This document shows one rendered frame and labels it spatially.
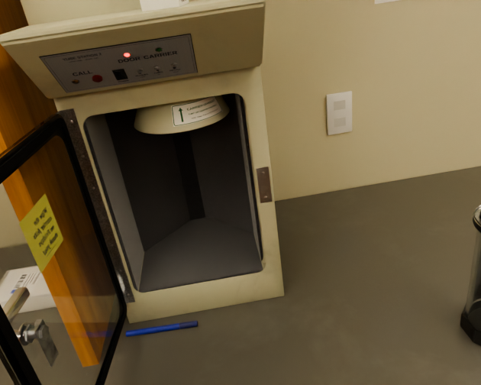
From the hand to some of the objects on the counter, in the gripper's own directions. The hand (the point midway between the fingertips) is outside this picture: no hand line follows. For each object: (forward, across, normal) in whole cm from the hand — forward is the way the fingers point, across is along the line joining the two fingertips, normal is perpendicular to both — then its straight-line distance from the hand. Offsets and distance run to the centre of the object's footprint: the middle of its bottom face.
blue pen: (+33, -13, -58) cm, 68 cm away
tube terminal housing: (+33, -29, -49) cm, 66 cm away
